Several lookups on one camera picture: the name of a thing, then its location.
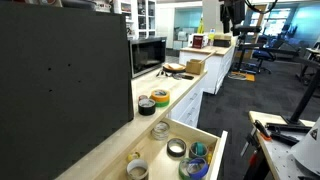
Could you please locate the white drawer cabinet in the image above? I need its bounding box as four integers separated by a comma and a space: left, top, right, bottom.
166, 80, 205, 130

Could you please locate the yellow floor mat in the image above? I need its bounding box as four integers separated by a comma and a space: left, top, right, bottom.
230, 70, 256, 83

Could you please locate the black stand pole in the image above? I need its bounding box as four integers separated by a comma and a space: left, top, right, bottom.
281, 65, 320, 127

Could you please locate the wooden stick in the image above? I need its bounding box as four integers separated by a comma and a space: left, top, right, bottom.
198, 50, 217, 65

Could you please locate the grey roll with teal tape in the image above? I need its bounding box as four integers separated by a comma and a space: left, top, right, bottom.
188, 141, 210, 160

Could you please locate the white wide tape roll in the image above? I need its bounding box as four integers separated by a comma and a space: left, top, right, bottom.
125, 158, 150, 180

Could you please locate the open wooden drawer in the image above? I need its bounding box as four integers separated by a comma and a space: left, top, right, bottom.
99, 116, 229, 180

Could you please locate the wooden work table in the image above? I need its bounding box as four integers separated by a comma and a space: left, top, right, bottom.
242, 110, 320, 180

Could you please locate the white shelving unit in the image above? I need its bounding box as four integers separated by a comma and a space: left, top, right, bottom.
112, 0, 158, 40

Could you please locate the white island cabinet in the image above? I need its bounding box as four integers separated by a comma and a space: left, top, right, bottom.
178, 35, 240, 96

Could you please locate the black microwave oven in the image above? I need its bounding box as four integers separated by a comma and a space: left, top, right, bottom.
127, 36, 168, 80

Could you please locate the orange handled clamp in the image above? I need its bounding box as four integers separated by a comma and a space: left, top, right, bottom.
252, 119, 273, 142

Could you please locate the white cone housing with sticker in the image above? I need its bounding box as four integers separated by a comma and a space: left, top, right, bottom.
289, 116, 320, 177

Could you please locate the large black panel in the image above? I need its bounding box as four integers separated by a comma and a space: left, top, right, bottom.
0, 1, 135, 180

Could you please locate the black hand tool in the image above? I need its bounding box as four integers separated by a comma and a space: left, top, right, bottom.
172, 72, 195, 81

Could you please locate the small white appliance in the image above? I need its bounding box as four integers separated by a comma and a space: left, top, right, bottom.
177, 30, 190, 42

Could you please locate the round plate with bread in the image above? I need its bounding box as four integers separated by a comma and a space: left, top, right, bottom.
162, 62, 187, 74

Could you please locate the black clamp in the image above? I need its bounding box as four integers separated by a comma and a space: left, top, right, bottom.
265, 122, 313, 147

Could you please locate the coiled cable on floor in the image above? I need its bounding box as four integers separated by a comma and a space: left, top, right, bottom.
227, 72, 248, 81

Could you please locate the green tape roll in drawer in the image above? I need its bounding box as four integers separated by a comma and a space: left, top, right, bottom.
177, 157, 195, 180

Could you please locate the red and white appliance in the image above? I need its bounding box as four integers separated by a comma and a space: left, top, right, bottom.
191, 33, 210, 50

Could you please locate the yellow and blue bottle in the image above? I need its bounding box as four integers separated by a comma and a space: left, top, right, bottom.
208, 27, 217, 43

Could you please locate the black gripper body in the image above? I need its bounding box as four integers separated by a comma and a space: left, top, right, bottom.
218, 0, 247, 25

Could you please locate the small yellow tape roll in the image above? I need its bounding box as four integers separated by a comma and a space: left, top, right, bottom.
126, 151, 142, 164

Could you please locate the orange masking tape roll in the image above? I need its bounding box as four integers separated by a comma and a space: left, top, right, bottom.
149, 88, 171, 104

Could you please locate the small yellow item in drawer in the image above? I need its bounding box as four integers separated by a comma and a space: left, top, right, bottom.
206, 150, 214, 165

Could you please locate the tan wooden box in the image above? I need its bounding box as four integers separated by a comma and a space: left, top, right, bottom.
213, 32, 233, 42

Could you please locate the green tape roll on counter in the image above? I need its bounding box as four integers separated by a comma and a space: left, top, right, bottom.
154, 99, 171, 109

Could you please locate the yellow floor sign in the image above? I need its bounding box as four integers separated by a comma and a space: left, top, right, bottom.
196, 17, 205, 35

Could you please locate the blue tape roll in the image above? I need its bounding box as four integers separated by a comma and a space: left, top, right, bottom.
186, 157, 210, 180

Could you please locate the black tape roll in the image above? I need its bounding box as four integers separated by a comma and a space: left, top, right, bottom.
137, 98, 157, 117

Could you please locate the dark grey tape roll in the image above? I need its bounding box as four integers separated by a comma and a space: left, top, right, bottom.
166, 137, 188, 159

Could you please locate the black box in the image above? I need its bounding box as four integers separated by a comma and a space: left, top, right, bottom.
212, 38, 232, 49

